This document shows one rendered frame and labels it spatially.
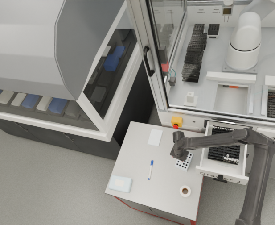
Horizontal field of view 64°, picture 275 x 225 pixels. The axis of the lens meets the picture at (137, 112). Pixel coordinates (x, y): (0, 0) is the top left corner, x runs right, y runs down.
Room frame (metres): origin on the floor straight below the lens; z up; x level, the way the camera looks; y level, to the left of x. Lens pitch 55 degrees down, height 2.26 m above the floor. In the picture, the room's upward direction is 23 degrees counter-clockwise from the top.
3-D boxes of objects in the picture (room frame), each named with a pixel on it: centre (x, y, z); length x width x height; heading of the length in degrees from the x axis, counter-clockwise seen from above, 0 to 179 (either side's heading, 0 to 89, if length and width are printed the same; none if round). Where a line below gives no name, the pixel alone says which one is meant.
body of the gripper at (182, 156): (0.51, -0.14, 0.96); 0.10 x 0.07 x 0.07; 42
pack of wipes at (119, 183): (0.54, 0.30, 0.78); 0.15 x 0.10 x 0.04; 58
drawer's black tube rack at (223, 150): (0.47, -0.43, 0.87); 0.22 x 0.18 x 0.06; 143
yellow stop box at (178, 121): (0.75, -0.23, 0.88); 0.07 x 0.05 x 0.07; 53
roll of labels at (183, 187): (0.32, -0.08, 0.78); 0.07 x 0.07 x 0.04
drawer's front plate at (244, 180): (0.31, -0.31, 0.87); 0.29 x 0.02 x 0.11; 53
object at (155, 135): (0.76, -0.05, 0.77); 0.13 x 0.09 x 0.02; 143
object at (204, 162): (0.47, -0.43, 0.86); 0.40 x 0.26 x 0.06; 143
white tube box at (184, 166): (0.51, -0.16, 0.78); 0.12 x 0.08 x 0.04; 132
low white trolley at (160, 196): (0.57, 0.01, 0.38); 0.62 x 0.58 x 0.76; 53
